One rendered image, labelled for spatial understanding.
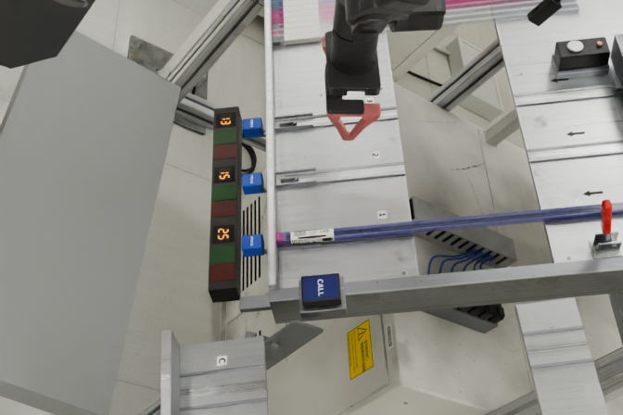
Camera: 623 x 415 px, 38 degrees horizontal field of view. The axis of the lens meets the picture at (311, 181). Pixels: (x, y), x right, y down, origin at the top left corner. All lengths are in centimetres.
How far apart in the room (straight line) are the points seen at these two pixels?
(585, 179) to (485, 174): 63
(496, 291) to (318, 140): 36
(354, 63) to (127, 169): 42
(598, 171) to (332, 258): 40
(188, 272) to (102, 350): 95
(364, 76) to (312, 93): 32
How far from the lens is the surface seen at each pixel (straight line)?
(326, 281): 117
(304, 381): 167
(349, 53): 110
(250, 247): 125
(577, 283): 124
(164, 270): 208
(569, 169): 133
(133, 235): 129
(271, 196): 128
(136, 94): 145
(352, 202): 129
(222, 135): 141
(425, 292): 120
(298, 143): 137
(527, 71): 146
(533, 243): 193
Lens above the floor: 158
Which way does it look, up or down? 38 degrees down
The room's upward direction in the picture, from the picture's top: 49 degrees clockwise
